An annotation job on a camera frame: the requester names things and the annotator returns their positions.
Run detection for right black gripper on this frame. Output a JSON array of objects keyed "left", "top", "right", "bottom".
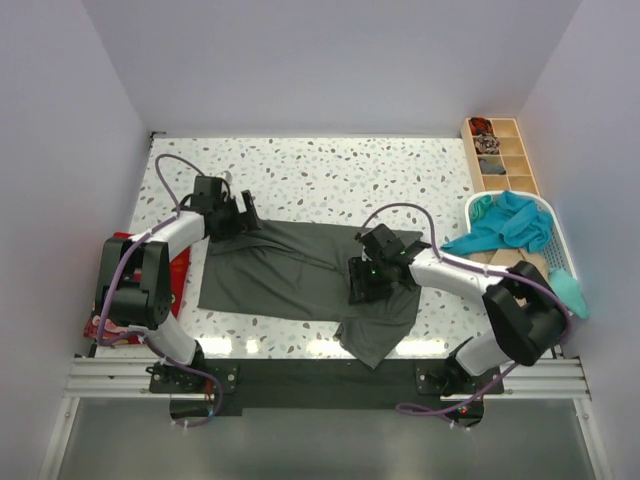
[{"left": 348, "top": 255, "right": 393, "bottom": 304}]

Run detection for dark grey t shirt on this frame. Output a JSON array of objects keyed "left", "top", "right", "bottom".
[{"left": 198, "top": 220, "right": 420, "bottom": 368}]

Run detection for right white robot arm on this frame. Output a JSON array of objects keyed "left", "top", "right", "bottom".
[{"left": 350, "top": 224, "right": 570, "bottom": 393}]

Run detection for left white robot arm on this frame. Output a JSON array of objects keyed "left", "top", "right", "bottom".
[{"left": 94, "top": 175, "right": 261, "bottom": 392}]

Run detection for beige t shirt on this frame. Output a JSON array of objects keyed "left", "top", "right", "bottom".
[{"left": 469, "top": 248, "right": 549, "bottom": 279}]

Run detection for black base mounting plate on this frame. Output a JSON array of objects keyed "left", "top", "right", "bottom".
[{"left": 148, "top": 357, "right": 506, "bottom": 418}]

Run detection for teal t shirt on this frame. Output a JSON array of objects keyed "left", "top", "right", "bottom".
[{"left": 440, "top": 189, "right": 590, "bottom": 319}]

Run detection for grey rolled socks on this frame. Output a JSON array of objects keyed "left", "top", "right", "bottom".
[{"left": 478, "top": 157, "right": 506, "bottom": 175}]

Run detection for wooden compartment organizer box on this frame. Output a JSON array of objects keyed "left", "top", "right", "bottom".
[{"left": 460, "top": 117, "right": 539, "bottom": 195}]

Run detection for patterned rolled socks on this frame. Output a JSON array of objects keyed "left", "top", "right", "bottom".
[{"left": 474, "top": 134, "right": 501, "bottom": 155}]

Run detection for red black rolled socks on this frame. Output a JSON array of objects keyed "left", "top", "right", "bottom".
[{"left": 468, "top": 117, "right": 494, "bottom": 136}]

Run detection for white perforated laundry basket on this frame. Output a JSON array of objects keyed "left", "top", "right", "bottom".
[{"left": 464, "top": 192, "right": 582, "bottom": 322}]

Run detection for aluminium rail frame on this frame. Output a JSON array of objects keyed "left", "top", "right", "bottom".
[{"left": 37, "top": 352, "right": 163, "bottom": 480}]

